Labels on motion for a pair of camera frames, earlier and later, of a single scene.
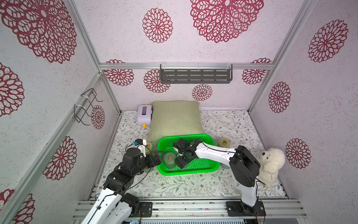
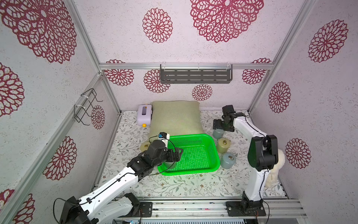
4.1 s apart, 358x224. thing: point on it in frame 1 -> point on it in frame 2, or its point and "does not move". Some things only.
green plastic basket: (165, 143) does not move
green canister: (169, 159) does not move
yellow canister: (224, 142) does not move
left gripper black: (157, 160) -> (177, 156)
